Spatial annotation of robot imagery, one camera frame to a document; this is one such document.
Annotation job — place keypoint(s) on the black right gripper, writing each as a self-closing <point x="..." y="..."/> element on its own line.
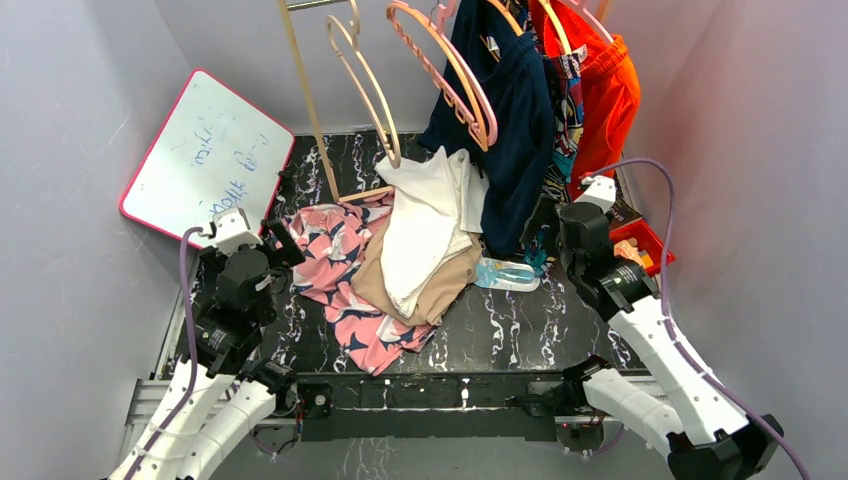
<point x="557" y="222"/>

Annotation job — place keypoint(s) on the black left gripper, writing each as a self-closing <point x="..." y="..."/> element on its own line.
<point x="288" y="250"/>

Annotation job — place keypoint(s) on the white shorts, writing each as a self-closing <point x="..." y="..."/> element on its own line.
<point x="437" y="207"/>

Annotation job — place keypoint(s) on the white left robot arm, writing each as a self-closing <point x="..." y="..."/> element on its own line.
<point x="218" y="395"/>

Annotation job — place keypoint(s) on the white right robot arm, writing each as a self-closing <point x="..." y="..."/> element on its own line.
<point x="699" y="430"/>

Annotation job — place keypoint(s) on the colourful print hanging shorts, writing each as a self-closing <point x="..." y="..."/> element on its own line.
<point x="563" y="74"/>

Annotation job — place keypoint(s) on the pink shark print shorts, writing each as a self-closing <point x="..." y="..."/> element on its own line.
<point x="333" y="239"/>

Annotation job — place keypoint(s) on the beige shorts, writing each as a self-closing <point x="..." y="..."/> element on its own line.
<point x="437" y="295"/>

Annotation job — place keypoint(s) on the orange hanging shorts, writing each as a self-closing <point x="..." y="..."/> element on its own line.
<point x="610" y="86"/>

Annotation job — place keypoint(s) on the navy blue hanging shorts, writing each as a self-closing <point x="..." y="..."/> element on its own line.
<point x="511" y="74"/>

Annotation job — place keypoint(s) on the dark book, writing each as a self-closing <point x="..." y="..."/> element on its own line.
<point x="621" y="213"/>

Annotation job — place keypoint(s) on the pink framed whiteboard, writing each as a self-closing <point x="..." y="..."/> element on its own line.
<point x="215" y="151"/>

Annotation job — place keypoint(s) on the red plastic bin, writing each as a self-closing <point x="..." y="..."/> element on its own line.
<point x="637" y="242"/>

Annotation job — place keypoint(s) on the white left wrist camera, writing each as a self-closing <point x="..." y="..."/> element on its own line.
<point x="231" y="231"/>

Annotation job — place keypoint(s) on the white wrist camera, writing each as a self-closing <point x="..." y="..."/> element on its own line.
<point x="231" y="231"/>
<point x="599" y="190"/>

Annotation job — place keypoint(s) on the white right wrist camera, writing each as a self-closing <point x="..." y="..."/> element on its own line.
<point x="599" y="190"/>

